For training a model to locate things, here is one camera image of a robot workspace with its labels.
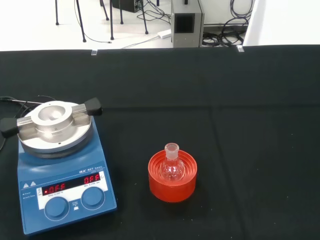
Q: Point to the white power strip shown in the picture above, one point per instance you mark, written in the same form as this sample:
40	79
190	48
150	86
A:
164	34

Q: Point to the black bench cloth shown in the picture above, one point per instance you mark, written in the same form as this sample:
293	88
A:
225	125

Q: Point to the blue base heater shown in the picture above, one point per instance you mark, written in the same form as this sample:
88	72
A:
67	175

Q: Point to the black tripod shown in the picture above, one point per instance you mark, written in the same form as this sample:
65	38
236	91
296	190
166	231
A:
111	25
80	22

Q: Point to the clear cloth clip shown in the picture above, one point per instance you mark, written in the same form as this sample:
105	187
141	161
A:
94	52
240	48

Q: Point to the white panel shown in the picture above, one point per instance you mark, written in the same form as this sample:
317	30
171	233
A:
285	22

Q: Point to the thin metal probe rod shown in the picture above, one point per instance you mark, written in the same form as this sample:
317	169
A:
27	101

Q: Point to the grey metal cabinet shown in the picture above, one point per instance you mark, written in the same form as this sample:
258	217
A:
187	37

